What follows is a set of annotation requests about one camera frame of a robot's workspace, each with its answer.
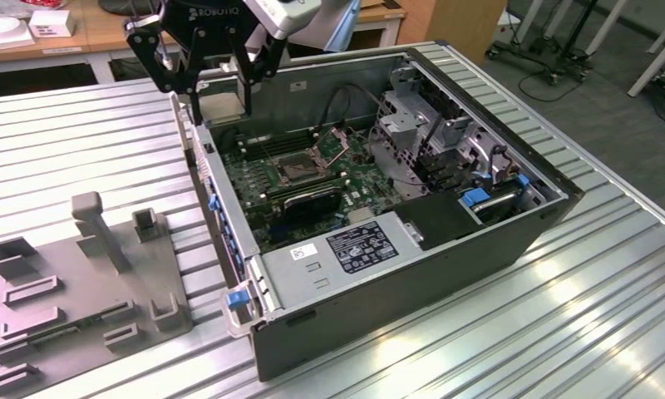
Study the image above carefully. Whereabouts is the CPU socket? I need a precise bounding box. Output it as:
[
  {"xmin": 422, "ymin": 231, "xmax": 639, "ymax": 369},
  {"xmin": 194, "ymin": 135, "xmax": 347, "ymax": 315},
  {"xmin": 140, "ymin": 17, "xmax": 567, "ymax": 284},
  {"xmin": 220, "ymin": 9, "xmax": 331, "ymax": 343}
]
[{"xmin": 271, "ymin": 149, "xmax": 334, "ymax": 188}]

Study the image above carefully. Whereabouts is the white round dish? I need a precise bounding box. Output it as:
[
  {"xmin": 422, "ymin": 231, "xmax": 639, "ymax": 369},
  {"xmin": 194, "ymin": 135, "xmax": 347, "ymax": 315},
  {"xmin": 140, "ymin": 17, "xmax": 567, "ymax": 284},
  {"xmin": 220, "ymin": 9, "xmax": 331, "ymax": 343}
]
[{"xmin": 0, "ymin": 15, "xmax": 36, "ymax": 50}]

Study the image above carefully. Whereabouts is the silver chipset heatsink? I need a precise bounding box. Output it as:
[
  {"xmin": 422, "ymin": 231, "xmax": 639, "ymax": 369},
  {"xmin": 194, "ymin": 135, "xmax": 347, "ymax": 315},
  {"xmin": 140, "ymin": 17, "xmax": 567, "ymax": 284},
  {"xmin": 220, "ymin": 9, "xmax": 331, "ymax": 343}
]
[{"xmin": 346, "ymin": 207, "xmax": 378, "ymax": 224}]

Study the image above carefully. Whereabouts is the grey parts rack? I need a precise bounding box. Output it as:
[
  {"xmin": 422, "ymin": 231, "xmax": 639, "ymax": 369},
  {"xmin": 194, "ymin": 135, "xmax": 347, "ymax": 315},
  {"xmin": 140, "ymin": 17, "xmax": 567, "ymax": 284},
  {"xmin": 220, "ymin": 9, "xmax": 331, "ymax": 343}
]
[{"xmin": 0, "ymin": 191, "xmax": 195, "ymax": 396}]

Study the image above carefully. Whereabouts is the wooden cabinet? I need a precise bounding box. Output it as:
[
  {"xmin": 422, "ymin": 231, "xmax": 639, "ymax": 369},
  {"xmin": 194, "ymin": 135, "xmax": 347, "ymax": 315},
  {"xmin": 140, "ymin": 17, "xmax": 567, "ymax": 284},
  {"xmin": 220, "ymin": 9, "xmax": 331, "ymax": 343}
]
[{"xmin": 426, "ymin": 0, "xmax": 507, "ymax": 67}]

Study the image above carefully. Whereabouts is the black monitor base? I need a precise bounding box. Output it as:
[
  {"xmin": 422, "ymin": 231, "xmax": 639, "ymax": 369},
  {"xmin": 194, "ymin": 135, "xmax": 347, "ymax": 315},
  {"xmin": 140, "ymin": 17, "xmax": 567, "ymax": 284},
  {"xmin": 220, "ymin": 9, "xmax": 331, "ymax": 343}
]
[{"xmin": 98, "ymin": 0, "xmax": 166, "ymax": 16}]

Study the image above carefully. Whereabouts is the wooden desk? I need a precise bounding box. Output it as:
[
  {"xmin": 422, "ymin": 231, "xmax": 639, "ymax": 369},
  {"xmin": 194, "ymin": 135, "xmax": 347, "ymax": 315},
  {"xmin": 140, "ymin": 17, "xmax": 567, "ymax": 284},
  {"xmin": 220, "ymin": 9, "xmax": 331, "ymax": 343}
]
[{"xmin": 0, "ymin": 0, "xmax": 410, "ymax": 84}]

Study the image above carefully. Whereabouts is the grey power supply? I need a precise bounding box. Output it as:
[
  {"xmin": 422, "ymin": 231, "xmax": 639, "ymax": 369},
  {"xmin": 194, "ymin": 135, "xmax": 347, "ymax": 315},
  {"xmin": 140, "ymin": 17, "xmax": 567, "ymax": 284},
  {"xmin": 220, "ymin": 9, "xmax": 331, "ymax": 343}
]
[{"xmin": 254, "ymin": 211, "xmax": 426, "ymax": 313}]

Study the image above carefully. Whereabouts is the silver CPU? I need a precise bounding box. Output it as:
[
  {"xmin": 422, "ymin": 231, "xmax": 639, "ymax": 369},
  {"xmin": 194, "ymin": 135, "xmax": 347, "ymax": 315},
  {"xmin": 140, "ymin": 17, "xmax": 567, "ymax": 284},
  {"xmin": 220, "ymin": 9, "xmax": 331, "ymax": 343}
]
[{"xmin": 202, "ymin": 91, "xmax": 247, "ymax": 125}]

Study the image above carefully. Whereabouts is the black plastic shroud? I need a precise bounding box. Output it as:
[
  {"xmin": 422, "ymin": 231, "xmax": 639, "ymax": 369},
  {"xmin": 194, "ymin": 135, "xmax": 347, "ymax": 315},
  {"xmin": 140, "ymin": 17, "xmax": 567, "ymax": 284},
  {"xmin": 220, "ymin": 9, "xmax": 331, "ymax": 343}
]
[{"xmin": 392, "ymin": 191, "xmax": 484, "ymax": 251}]

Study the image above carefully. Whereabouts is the small white box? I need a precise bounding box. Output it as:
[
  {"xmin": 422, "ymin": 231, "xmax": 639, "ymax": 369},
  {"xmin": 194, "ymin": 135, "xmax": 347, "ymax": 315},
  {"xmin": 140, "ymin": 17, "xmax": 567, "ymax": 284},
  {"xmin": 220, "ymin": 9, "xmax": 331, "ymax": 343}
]
[{"xmin": 28, "ymin": 10, "xmax": 72, "ymax": 39}]

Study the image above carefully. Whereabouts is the metal socket cover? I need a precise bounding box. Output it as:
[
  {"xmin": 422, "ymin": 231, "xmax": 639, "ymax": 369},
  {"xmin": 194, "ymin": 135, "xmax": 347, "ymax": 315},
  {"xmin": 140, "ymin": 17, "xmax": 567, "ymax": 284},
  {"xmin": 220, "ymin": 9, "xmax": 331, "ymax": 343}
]
[{"xmin": 310, "ymin": 127, "xmax": 359, "ymax": 167}]

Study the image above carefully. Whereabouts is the green motherboard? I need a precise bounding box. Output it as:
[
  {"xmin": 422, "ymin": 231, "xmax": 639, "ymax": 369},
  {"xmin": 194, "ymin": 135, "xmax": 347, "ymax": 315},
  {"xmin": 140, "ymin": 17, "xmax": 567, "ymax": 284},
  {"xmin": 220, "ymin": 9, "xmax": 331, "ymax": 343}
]
[{"xmin": 222, "ymin": 126, "xmax": 410, "ymax": 247}]

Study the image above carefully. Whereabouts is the black RAM slot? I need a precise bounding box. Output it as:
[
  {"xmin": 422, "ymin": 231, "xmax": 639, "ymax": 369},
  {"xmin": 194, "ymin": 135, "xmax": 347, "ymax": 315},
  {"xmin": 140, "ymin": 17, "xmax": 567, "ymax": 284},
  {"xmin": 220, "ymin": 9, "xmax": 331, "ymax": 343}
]
[
  {"xmin": 236, "ymin": 129, "xmax": 312, "ymax": 147},
  {"xmin": 239, "ymin": 134, "xmax": 314, "ymax": 152},
  {"xmin": 246, "ymin": 144, "xmax": 320, "ymax": 162},
  {"xmin": 242, "ymin": 139, "xmax": 318, "ymax": 157}
]

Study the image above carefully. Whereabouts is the green RAM stick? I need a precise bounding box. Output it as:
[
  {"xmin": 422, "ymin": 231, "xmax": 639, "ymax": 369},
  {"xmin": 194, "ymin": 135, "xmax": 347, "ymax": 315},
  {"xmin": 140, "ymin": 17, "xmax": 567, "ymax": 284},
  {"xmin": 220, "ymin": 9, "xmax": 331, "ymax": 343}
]
[{"xmin": 27, "ymin": 311, "xmax": 135, "ymax": 348}]

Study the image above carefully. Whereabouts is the black data cable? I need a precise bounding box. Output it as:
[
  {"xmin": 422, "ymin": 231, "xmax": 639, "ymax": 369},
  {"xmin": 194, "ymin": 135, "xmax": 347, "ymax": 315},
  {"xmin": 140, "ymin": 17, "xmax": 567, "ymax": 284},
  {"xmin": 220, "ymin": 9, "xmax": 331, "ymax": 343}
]
[{"xmin": 316, "ymin": 82, "xmax": 384, "ymax": 130}]

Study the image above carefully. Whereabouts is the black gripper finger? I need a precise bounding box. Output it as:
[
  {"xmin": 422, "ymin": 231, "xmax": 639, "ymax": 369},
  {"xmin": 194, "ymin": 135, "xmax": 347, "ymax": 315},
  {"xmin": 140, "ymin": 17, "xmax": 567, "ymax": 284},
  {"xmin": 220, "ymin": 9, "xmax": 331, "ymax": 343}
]
[
  {"xmin": 223, "ymin": 26, "xmax": 288, "ymax": 117},
  {"xmin": 123, "ymin": 22, "xmax": 208, "ymax": 127}
]

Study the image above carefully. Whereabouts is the hard disk in blue carrier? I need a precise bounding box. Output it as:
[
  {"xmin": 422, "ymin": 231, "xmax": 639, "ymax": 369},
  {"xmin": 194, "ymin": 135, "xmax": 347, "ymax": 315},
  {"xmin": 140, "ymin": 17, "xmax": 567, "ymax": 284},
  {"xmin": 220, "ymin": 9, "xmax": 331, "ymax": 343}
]
[{"xmin": 458, "ymin": 186, "xmax": 534, "ymax": 228}]

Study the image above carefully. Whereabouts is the silver drive cage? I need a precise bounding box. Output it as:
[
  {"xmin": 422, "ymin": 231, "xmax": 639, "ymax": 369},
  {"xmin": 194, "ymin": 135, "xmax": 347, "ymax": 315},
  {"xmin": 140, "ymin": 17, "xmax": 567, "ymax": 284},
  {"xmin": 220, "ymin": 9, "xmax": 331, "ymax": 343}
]
[{"xmin": 374, "ymin": 62, "xmax": 478, "ymax": 175}]

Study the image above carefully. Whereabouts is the blue case latch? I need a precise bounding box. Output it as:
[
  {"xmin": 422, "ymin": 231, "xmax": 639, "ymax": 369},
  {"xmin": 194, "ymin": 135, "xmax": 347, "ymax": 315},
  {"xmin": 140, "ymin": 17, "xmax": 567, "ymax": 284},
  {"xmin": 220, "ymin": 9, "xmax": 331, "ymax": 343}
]
[{"xmin": 226, "ymin": 290, "xmax": 252, "ymax": 312}]

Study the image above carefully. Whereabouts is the black PC case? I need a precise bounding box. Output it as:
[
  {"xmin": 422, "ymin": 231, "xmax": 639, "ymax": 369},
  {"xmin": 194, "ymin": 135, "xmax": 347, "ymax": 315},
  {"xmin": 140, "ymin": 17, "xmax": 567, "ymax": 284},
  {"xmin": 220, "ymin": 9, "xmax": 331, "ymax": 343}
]
[{"xmin": 166, "ymin": 44, "xmax": 586, "ymax": 383}]

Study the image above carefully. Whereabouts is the black wheeled stand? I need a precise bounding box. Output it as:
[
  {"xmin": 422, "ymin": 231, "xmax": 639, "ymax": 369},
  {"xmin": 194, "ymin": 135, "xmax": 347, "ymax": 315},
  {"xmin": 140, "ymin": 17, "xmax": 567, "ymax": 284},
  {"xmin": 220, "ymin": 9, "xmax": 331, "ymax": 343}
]
[{"xmin": 486, "ymin": 0, "xmax": 596, "ymax": 86}]

